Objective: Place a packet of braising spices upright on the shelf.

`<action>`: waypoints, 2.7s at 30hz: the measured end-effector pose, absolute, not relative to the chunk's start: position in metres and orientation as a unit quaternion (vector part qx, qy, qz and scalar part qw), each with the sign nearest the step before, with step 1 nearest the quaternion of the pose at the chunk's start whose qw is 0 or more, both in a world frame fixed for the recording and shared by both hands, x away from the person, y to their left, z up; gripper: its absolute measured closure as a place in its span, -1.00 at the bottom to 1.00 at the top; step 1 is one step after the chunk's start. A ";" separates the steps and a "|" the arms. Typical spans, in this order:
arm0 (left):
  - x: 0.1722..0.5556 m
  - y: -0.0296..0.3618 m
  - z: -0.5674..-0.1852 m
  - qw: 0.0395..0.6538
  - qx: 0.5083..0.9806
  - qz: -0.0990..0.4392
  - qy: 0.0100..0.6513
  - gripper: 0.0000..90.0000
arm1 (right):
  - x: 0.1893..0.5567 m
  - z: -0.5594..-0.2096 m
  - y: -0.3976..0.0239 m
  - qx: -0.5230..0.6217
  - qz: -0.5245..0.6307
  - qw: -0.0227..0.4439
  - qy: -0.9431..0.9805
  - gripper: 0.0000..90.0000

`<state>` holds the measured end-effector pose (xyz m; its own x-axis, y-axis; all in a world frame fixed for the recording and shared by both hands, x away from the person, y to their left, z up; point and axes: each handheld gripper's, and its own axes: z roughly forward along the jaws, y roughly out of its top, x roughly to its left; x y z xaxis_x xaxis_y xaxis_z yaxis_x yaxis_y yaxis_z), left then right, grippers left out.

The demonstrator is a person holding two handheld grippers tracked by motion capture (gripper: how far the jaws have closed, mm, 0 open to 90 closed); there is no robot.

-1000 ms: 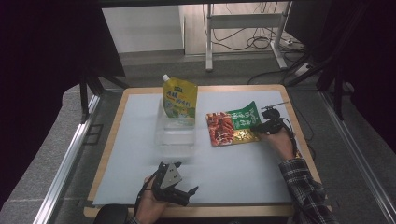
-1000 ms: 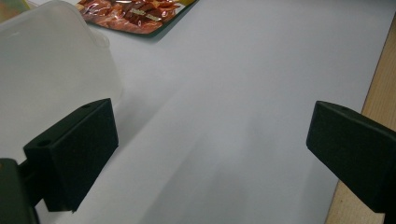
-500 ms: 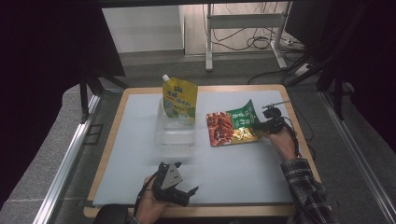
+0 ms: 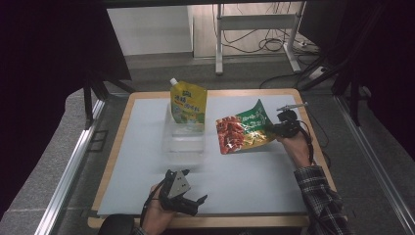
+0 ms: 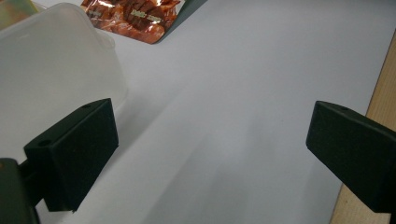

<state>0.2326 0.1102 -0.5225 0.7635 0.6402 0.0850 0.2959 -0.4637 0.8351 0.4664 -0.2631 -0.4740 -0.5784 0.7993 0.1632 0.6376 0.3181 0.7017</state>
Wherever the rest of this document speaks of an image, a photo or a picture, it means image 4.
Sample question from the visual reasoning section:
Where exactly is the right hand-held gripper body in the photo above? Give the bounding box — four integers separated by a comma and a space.
276, 102, 309, 138

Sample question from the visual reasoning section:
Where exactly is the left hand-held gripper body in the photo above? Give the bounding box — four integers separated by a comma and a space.
158, 168, 200, 212

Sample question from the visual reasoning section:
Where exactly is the green and red sauce packet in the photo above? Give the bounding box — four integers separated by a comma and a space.
214, 98, 277, 156

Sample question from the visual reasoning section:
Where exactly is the clear plastic storage container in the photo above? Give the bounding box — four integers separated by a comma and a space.
161, 102, 207, 165

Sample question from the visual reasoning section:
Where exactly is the yellow spouted pouch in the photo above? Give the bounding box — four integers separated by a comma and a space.
169, 77, 208, 125

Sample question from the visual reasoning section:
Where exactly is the person's right hand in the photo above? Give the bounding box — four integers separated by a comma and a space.
276, 130, 312, 169

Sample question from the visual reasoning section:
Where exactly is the person's left hand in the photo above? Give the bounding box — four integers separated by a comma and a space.
141, 184, 177, 235

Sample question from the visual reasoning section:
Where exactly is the white power strip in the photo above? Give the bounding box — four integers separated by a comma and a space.
307, 66, 328, 81

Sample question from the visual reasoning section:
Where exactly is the pale grey table mat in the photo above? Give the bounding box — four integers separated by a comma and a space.
97, 94, 322, 217

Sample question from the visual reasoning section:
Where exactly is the dark cloth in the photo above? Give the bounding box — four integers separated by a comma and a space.
97, 213, 136, 235

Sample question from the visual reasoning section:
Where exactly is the black metal stand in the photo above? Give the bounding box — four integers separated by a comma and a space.
298, 48, 371, 126

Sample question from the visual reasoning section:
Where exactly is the dark curtain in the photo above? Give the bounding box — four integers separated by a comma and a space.
326, 0, 415, 161
0, 0, 132, 216

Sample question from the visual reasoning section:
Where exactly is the black tripod stand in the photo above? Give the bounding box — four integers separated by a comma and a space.
82, 72, 136, 130

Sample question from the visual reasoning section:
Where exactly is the white cabinet panel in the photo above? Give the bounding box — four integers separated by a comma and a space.
107, 6, 194, 57

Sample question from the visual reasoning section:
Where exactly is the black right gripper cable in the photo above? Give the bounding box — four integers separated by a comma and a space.
298, 119, 317, 165

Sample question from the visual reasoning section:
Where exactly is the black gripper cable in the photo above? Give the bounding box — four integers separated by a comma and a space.
298, 119, 317, 165
140, 179, 169, 228

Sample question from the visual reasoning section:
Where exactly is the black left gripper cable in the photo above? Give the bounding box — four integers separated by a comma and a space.
140, 179, 169, 228

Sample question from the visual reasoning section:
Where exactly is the tangle of black floor cables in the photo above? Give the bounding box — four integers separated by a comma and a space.
221, 3, 322, 55

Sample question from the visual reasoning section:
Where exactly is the black floor bracket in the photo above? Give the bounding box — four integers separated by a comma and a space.
87, 129, 110, 153

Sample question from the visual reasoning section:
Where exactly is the aluminium rail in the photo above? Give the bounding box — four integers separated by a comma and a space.
336, 96, 415, 235
33, 99, 106, 235

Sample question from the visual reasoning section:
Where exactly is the white metal desk frame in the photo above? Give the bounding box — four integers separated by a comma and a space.
214, 1, 307, 76

